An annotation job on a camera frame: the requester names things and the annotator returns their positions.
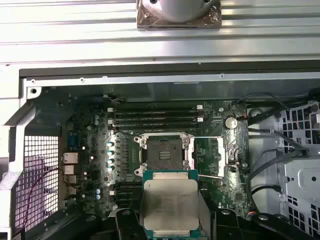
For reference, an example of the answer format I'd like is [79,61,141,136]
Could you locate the thick black power wire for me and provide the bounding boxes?
[246,100,285,111]

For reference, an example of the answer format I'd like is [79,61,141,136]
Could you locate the black disk data wire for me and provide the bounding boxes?
[251,183,282,198]

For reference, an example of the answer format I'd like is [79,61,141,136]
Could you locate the silver rear network port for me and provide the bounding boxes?
[61,152,79,165]

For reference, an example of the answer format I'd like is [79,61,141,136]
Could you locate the silver perforated disk bay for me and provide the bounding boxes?
[276,99,320,238]

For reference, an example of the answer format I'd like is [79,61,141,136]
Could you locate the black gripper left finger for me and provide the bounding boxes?
[37,196,145,240]

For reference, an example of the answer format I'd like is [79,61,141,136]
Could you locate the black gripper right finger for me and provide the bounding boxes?
[198,194,310,240]

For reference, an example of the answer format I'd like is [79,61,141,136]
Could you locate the grey metal PC case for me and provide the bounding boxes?
[0,58,320,240]

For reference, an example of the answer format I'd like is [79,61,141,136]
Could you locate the black wire in clip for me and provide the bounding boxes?
[271,127,308,157]

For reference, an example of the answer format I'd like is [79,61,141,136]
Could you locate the thin black looped wire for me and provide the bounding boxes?
[234,91,282,118]

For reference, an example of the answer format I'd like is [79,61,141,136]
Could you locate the silver CPU socket cover frame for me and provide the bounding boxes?
[184,136,228,179]

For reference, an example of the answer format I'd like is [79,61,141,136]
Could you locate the black wire with blue plug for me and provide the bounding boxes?
[246,147,282,211]

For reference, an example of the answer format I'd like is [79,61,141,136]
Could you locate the blue rear serial port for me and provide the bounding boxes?
[66,133,77,151]

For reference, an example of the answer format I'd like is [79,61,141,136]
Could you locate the square brown base plate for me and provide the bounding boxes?
[136,0,223,30]

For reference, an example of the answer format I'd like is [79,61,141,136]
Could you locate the metal framed CPU socket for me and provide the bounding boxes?
[133,133,195,176]

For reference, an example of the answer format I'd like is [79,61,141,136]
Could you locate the round silver coin battery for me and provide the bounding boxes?
[224,116,238,130]

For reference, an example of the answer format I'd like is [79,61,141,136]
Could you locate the black RAM slot white clips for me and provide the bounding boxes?
[109,189,218,197]
[115,201,218,209]
[106,104,204,113]
[106,117,205,125]

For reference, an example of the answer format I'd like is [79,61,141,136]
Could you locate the silver topped green CPU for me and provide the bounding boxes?
[139,169,202,239]

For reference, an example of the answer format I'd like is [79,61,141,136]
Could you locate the green motherboard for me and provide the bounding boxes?
[58,99,250,218]

